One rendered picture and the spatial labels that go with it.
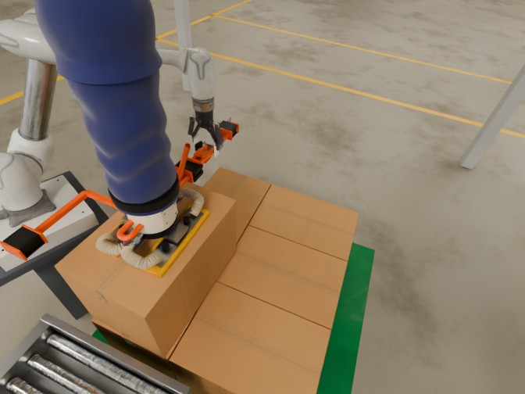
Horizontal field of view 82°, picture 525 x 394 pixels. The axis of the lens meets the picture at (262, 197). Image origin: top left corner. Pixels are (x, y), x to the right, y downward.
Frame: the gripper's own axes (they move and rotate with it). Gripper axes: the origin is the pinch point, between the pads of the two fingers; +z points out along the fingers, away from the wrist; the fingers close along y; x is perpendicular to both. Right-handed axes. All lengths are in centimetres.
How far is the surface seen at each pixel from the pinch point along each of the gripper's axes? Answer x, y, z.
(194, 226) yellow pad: -34.5, 14.5, 11.0
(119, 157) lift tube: -51, 5, -31
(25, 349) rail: -92, -29, 48
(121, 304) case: -72, 10, 13
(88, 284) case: -71, -5, 13
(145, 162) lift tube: -47, 10, -29
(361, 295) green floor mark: 27, 100, 107
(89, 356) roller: -84, -8, 52
